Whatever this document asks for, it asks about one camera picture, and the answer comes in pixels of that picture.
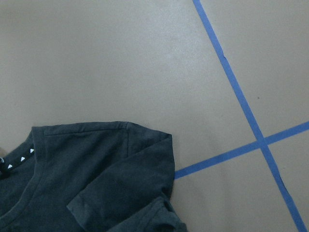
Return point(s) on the black graphic t-shirt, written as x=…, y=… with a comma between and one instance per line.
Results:
x=89, y=177

